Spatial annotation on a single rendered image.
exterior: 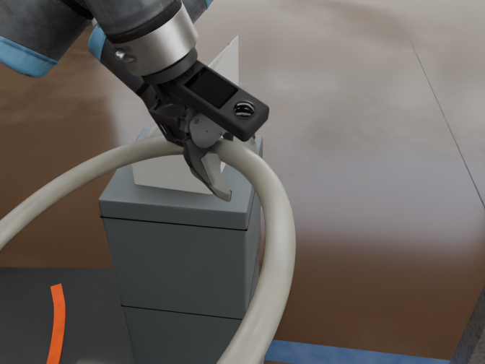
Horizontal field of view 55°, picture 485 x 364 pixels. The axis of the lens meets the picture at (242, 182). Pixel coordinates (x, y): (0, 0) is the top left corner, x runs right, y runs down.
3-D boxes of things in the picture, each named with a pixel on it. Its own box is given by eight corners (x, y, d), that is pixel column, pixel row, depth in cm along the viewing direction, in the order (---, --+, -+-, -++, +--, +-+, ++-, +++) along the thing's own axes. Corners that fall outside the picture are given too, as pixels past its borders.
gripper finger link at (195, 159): (219, 169, 63) (202, 111, 59) (227, 172, 62) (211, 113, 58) (193, 186, 61) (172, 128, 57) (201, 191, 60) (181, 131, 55)
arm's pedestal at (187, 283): (159, 287, 210) (133, 118, 160) (271, 299, 204) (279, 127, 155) (120, 392, 170) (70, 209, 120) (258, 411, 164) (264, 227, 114)
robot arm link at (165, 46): (198, -2, 50) (130, 50, 46) (216, 39, 53) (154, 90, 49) (154, -2, 56) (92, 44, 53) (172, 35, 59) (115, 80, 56)
